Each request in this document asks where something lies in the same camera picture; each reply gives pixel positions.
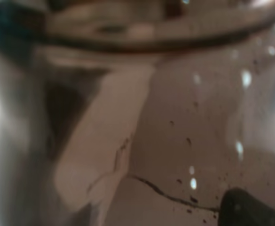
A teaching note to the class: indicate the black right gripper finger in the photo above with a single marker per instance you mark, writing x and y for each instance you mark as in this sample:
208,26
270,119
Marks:
239,208

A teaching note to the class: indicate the smoky brown plastic bottle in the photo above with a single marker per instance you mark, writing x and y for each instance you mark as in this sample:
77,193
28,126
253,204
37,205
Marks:
134,112

